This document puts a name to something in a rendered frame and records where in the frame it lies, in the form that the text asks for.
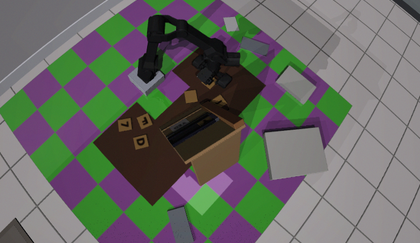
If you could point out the brown a-frame board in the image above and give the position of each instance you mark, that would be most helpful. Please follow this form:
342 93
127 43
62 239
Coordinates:
212 147

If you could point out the white flat rectangular card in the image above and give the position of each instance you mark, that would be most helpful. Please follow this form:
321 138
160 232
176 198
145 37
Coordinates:
231 24

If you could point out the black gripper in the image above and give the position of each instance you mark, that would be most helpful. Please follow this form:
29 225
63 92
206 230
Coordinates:
223 78

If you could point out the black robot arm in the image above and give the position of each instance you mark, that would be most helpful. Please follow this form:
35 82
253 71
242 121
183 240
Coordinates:
214 49

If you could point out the white paper ticket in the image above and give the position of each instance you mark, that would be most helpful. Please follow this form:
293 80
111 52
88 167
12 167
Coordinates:
179 124

